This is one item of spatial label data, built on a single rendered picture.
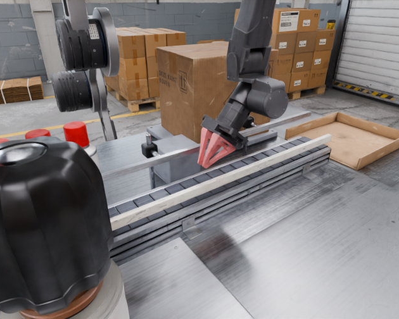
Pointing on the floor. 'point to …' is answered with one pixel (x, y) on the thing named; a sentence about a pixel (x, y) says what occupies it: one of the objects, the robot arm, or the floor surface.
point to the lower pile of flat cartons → (16, 90)
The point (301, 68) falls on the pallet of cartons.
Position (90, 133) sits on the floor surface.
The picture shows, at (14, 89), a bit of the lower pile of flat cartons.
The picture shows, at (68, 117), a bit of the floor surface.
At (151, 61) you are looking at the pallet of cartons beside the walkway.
